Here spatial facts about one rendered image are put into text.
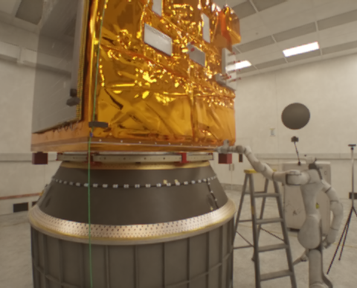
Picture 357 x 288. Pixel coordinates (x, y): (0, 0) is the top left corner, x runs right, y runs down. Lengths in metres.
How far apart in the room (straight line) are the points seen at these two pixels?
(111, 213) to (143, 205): 0.23
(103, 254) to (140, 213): 0.36
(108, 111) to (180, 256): 1.13
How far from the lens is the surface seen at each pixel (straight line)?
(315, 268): 1.91
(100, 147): 1.31
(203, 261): 1.78
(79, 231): 1.58
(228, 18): 3.03
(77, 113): 1.35
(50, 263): 1.93
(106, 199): 1.56
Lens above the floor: 1.73
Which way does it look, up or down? 3 degrees up
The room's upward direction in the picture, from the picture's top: straight up
